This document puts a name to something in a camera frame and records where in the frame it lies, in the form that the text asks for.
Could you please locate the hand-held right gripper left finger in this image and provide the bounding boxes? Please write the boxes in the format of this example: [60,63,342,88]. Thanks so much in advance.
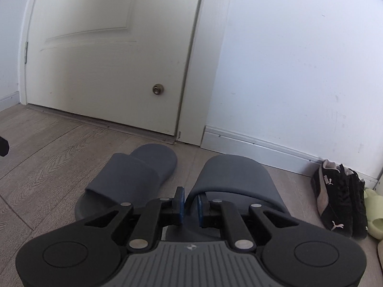
[84,186,186,252]

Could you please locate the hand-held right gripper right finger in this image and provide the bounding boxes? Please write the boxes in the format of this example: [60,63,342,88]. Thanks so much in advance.
[197,194,300,252]

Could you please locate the white door frame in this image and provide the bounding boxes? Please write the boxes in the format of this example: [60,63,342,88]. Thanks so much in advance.
[17,0,236,148]

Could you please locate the grey foam slide sandal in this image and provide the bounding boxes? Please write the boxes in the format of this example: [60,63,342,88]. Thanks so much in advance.
[167,155,293,240]
[74,143,179,231]

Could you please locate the black suede sneaker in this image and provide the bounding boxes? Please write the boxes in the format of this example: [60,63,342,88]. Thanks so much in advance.
[344,167,369,240]
[311,159,355,239]

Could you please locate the green foam slide sandal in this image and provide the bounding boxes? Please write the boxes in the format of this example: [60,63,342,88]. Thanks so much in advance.
[363,187,383,240]

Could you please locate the white panel door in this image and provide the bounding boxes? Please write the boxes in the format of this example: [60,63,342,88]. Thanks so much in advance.
[25,0,208,137]

